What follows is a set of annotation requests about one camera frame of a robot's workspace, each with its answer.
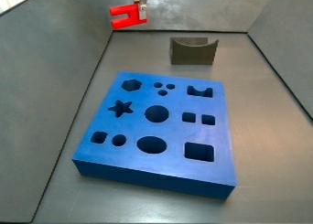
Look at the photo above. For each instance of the red square-circle object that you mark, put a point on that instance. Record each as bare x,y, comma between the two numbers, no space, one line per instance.
126,16

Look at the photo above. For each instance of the black curved fixture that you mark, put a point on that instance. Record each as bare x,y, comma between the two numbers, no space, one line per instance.
193,50

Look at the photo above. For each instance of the blue foam shape block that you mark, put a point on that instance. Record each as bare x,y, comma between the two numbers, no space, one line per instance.
159,135

